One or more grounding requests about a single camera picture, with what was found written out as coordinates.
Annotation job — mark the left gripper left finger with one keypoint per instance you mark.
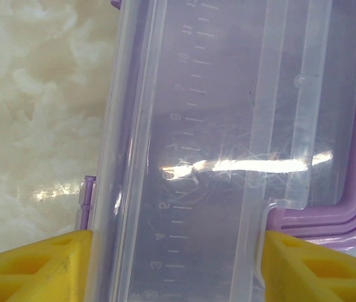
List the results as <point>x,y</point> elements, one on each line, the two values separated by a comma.
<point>55,267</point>

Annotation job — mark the purple plastic tool box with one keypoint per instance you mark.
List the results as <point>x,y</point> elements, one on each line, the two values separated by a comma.
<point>88,201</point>

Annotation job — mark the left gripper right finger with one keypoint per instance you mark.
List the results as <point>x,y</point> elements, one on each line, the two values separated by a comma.
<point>291,261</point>

